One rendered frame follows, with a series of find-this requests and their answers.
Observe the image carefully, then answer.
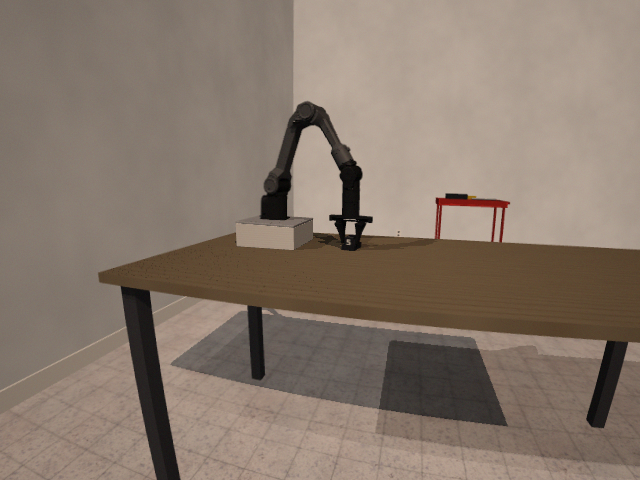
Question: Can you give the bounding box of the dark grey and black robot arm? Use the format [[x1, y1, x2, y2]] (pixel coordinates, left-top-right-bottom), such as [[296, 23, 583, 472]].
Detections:
[[260, 101, 363, 220]]

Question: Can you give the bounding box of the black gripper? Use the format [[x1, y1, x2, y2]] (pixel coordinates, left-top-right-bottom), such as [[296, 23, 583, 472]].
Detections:
[[329, 202, 373, 244]]

